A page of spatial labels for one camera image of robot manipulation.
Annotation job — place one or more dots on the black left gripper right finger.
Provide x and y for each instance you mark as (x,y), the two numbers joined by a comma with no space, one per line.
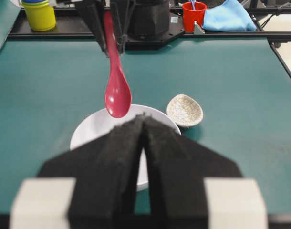
(176,168)

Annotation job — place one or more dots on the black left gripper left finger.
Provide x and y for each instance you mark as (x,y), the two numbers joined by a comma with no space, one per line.
(106,172)

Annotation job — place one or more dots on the black aluminium frame rail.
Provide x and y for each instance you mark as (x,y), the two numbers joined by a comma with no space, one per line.
(71,26)

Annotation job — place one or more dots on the white round bowl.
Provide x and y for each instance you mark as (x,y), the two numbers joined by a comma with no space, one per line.
(95,128)

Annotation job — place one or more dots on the speckled teardrop spoon rest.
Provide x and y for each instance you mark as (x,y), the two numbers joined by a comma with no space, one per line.
(184,111)

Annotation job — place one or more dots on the blue cloth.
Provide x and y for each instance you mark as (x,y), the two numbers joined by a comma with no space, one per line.
(229,16)

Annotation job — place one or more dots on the stacked coloured plastic cups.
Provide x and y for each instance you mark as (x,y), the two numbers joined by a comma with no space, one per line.
(40,14)

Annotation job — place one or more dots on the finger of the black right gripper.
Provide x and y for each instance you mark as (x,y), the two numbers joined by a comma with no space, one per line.
(92,11)
(121,11)

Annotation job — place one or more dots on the blue straw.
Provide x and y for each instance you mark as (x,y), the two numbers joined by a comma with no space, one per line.
(193,3)

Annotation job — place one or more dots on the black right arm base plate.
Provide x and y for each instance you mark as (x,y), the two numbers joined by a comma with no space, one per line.
(152,42)

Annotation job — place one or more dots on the red plastic spoon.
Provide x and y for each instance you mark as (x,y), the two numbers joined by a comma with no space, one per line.
(118,95)

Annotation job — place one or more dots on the red plastic cup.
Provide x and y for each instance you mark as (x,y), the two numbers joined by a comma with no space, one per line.
(190,16)

